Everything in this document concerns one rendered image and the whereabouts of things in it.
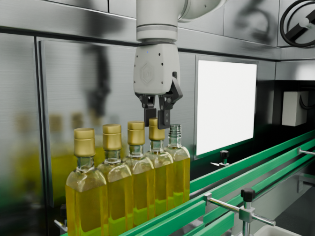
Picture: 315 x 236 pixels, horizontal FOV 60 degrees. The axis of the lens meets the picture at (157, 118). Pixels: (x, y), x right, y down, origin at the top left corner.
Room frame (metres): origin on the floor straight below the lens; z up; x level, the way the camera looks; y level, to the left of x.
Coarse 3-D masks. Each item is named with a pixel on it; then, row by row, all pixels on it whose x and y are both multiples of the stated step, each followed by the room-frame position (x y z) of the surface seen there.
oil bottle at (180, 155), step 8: (168, 152) 0.60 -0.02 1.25; (176, 152) 0.59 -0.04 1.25; (184, 152) 0.60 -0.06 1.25; (176, 160) 0.58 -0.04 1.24; (184, 160) 0.60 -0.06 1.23; (176, 168) 0.58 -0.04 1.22; (184, 168) 0.60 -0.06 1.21; (176, 176) 0.58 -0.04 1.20; (184, 176) 0.60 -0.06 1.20; (176, 184) 0.58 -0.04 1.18; (184, 184) 0.60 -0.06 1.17; (176, 192) 0.58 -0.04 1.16; (184, 192) 0.60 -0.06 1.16; (176, 200) 0.58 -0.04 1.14; (184, 200) 0.60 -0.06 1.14
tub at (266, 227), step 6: (264, 228) 0.70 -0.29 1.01; (270, 228) 0.70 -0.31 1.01; (276, 228) 0.70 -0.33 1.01; (258, 234) 0.67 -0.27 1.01; (264, 234) 0.69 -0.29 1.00; (270, 234) 0.70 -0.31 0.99; (276, 234) 0.69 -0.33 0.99; (282, 234) 0.68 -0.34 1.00; (288, 234) 0.67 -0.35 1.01; (294, 234) 0.67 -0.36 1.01
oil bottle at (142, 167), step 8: (128, 160) 0.52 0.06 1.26; (136, 160) 0.51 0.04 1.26; (144, 160) 0.52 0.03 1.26; (136, 168) 0.50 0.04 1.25; (144, 168) 0.51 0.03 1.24; (152, 168) 0.53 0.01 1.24; (136, 176) 0.50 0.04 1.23; (144, 176) 0.51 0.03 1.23; (152, 176) 0.53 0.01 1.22; (136, 184) 0.50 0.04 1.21; (144, 184) 0.51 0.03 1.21; (152, 184) 0.53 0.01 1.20; (136, 192) 0.50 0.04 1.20; (144, 192) 0.51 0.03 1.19; (152, 192) 0.53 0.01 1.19; (136, 200) 0.50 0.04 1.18; (144, 200) 0.51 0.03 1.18; (152, 200) 0.53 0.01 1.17; (136, 208) 0.50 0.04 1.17; (144, 208) 0.51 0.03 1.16; (152, 208) 0.53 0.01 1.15; (136, 216) 0.50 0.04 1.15; (144, 216) 0.51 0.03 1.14; (152, 216) 0.53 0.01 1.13; (136, 224) 0.50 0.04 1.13
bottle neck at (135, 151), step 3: (129, 147) 0.53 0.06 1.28; (132, 147) 0.52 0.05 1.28; (135, 147) 0.52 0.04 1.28; (138, 147) 0.52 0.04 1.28; (141, 147) 0.53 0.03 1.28; (129, 150) 0.53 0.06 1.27; (132, 150) 0.52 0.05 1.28; (135, 150) 0.52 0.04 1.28; (138, 150) 0.52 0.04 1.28; (141, 150) 0.53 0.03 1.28; (129, 153) 0.53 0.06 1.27; (132, 153) 0.52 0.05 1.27; (135, 153) 0.52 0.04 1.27; (138, 153) 0.52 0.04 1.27; (141, 153) 0.53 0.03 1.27; (135, 156) 0.52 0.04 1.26; (138, 156) 0.52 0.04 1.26
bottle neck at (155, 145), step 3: (150, 141) 0.57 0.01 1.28; (153, 141) 0.56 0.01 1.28; (156, 141) 0.56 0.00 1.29; (159, 141) 0.56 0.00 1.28; (162, 141) 0.57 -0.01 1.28; (150, 144) 0.57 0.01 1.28; (153, 144) 0.56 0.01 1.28; (156, 144) 0.56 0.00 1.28; (159, 144) 0.56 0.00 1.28; (162, 144) 0.57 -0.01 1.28; (150, 147) 0.57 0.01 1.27; (153, 147) 0.56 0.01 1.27; (156, 147) 0.56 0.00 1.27; (159, 147) 0.56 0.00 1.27; (162, 147) 0.57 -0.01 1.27; (153, 150) 0.56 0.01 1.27; (156, 150) 0.56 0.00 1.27; (159, 150) 0.56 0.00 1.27; (162, 150) 0.57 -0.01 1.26
